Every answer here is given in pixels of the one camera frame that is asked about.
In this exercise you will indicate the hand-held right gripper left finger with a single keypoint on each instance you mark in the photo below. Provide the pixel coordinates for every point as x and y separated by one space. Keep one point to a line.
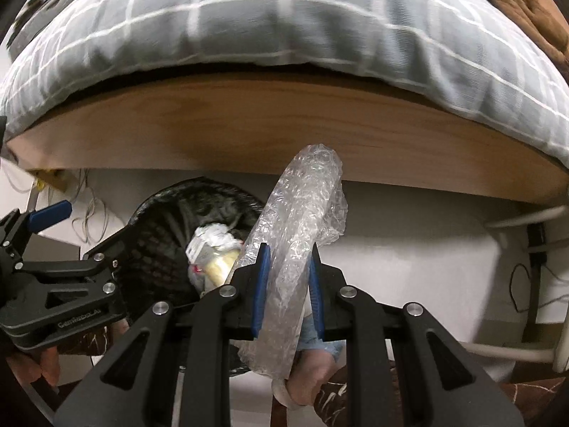
260 293

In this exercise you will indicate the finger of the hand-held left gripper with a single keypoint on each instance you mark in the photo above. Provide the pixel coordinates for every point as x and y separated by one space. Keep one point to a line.
106 251
49 214

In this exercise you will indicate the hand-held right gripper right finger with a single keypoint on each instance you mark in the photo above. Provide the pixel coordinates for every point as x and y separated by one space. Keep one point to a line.
315 293

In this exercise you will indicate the black bin with liner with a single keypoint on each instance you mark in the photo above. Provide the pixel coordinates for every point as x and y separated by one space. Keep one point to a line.
164 249

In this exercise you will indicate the clear bubble wrap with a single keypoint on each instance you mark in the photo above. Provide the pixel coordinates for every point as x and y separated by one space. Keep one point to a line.
293 213

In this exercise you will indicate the person's left hand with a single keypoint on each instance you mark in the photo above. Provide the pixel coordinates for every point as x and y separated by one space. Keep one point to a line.
44 364

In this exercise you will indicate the person's foot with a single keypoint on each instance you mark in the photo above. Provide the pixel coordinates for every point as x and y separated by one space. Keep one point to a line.
311 373

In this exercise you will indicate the brown patterned pants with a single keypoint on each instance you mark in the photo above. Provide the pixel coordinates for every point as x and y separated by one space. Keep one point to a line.
333 402

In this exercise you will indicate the grey checked bed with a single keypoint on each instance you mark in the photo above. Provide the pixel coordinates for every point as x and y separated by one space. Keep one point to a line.
266 22

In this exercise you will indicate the brown fleece coat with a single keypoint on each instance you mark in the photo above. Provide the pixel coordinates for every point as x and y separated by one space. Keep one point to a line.
524 4

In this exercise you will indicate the white metal frame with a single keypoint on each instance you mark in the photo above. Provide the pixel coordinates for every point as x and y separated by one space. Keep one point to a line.
511 351

